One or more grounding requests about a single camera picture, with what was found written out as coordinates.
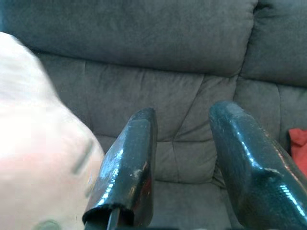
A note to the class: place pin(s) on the red pillow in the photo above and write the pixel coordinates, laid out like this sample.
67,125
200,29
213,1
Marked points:
298,141

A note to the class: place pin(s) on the grey fabric sofa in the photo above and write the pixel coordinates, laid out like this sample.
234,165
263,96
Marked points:
168,48

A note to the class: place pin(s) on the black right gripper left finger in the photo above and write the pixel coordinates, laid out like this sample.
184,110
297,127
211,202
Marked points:
127,167

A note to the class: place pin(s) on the pale pink pillow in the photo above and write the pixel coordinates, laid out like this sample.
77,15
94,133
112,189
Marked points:
36,143

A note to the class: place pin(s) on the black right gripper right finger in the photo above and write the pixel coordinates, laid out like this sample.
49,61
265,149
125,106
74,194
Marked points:
259,187

